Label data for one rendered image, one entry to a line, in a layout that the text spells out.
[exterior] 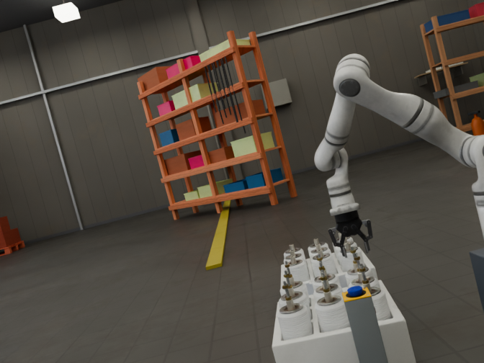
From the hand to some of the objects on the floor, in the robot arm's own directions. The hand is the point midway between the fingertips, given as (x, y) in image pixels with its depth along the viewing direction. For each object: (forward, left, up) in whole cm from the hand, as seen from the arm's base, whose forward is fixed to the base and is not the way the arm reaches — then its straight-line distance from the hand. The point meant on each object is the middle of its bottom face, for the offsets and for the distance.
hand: (356, 251), depth 150 cm
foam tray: (+12, -2, -35) cm, 37 cm away
